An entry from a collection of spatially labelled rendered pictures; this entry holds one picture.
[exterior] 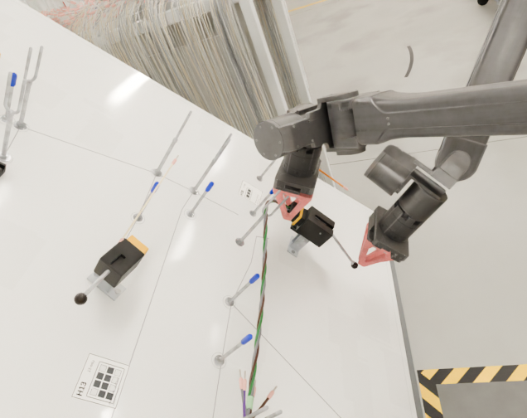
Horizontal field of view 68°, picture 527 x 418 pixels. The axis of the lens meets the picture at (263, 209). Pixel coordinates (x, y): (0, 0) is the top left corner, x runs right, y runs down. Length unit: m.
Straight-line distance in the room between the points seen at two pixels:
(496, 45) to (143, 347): 0.63
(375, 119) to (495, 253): 1.68
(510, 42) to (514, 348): 1.38
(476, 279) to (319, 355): 1.43
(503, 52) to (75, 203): 0.64
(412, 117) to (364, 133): 0.08
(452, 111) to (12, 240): 0.53
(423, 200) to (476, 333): 1.28
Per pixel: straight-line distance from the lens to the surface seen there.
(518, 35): 0.69
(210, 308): 0.60
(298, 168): 0.63
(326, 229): 0.71
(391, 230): 0.69
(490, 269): 2.08
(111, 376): 0.52
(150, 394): 0.53
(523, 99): 0.43
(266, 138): 0.56
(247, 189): 0.80
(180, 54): 1.30
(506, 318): 1.94
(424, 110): 0.48
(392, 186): 0.66
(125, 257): 0.50
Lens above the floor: 1.62
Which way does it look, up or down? 38 degrees down
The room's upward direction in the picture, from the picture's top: 24 degrees counter-clockwise
